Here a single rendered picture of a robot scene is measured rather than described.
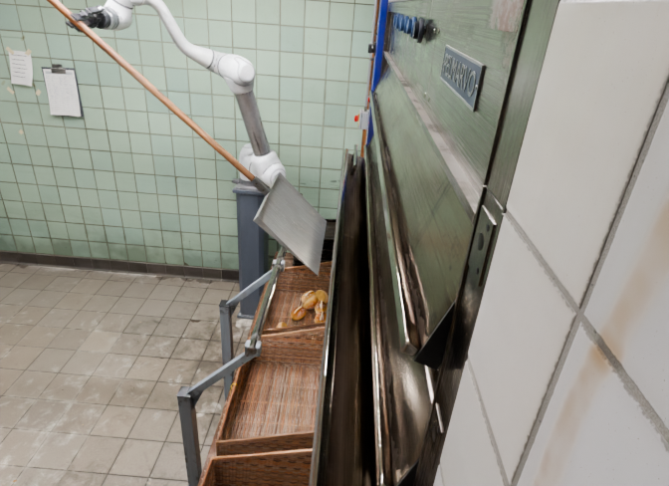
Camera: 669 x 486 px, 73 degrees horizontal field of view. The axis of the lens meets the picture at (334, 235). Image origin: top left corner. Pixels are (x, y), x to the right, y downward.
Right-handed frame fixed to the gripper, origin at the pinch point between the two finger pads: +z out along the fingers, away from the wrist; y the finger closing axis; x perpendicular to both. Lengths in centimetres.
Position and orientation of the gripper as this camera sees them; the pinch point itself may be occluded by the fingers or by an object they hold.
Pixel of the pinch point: (76, 20)
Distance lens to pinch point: 220.3
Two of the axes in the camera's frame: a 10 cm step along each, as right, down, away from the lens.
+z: -0.5, 4.6, -8.9
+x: -7.1, -6.4, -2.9
